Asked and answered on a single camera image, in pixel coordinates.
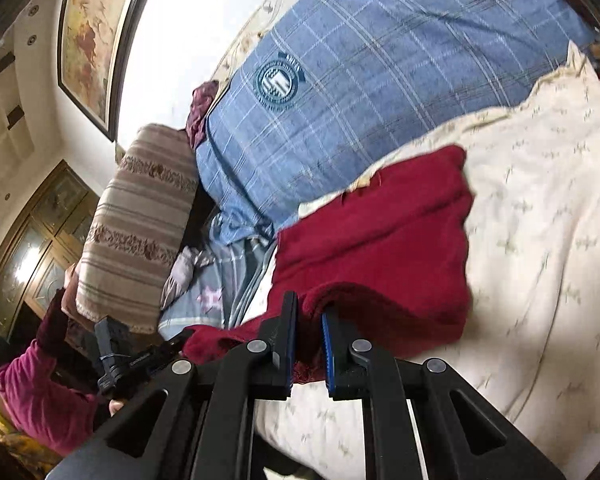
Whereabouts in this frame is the striped floral headboard cushion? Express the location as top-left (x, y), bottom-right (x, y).
top-left (76, 124), bottom-right (199, 334)

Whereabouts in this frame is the maroon cloth behind pillow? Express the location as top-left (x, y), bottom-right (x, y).
top-left (185, 80), bottom-right (219, 151)

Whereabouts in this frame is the framed wall painting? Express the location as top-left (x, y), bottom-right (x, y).
top-left (57, 0), bottom-right (138, 140)

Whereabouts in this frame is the red knit garment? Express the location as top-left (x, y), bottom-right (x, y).
top-left (183, 145), bottom-right (474, 384)

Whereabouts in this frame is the small pale crumpled cloth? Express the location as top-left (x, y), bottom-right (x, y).
top-left (160, 246), bottom-right (214, 311)

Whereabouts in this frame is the dark wooden wardrobe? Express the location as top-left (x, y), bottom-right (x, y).
top-left (0, 162), bottom-right (98, 337)

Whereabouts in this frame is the person's left hand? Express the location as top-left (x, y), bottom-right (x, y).
top-left (108, 400), bottom-right (125, 416)

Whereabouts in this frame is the grey star-print bedsheet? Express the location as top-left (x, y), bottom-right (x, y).
top-left (158, 212), bottom-right (275, 339)

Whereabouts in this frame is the cream leaf-print quilt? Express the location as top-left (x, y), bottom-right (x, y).
top-left (232, 0), bottom-right (600, 479)

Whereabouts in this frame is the magenta sleeved forearm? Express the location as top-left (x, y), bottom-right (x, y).
top-left (0, 289), bottom-right (100, 456)

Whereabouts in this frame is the blue plaid pillow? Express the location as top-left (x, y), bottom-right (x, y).
top-left (196, 0), bottom-right (595, 245)

